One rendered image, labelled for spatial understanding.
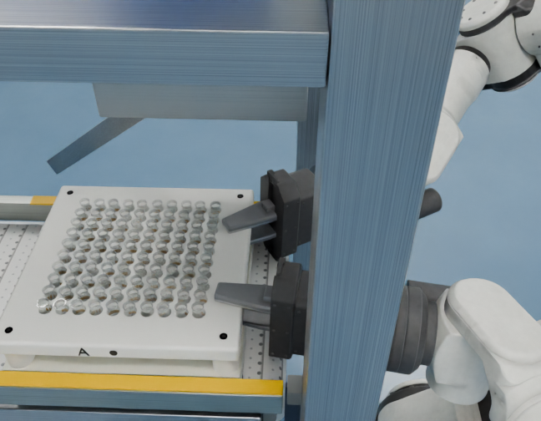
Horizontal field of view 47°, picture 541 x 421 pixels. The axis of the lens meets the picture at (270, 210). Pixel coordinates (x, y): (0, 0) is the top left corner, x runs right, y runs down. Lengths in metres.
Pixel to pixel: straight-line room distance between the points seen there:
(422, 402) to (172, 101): 0.58
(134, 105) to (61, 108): 2.24
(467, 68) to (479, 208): 1.44
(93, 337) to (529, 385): 0.40
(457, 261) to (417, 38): 1.82
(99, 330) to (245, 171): 1.78
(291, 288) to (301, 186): 0.17
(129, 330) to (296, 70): 0.39
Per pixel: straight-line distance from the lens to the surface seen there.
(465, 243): 2.18
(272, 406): 0.64
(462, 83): 0.91
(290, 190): 0.71
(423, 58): 0.31
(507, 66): 0.96
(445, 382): 0.66
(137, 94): 0.65
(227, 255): 0.69
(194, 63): 0.31
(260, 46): 0.30
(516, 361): 0.58
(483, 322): 0.60
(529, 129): 2.83
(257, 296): 0.63
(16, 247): 0.87
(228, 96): 0.64
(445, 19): 0.30
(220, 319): 0.63
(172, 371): 0.65
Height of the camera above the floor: 1.45
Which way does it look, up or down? 41 degrees down
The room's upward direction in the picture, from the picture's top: straight up
